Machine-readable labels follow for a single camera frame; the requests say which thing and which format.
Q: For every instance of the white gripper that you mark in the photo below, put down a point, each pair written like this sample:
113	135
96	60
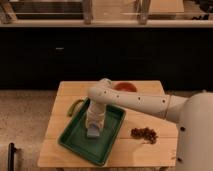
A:
95	115

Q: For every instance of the blue grey sponge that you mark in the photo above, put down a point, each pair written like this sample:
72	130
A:
93	131

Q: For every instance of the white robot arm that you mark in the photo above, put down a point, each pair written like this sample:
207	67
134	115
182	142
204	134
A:
193	117

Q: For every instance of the green plastic tray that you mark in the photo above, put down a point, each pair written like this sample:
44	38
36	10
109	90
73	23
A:
95	150

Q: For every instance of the green bean pod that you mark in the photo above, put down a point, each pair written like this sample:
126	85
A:
74	108

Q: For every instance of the orange bowl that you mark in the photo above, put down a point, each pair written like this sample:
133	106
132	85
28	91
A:
125	86

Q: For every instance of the wooden folding table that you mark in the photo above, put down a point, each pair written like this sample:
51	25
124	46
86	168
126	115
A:
126	152

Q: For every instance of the brown grape cluster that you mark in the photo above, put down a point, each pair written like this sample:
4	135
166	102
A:
145	133

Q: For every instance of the black pole stand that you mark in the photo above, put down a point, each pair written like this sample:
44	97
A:
11	152

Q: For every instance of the wooden shelf rack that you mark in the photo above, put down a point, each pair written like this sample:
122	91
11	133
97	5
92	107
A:
107	13

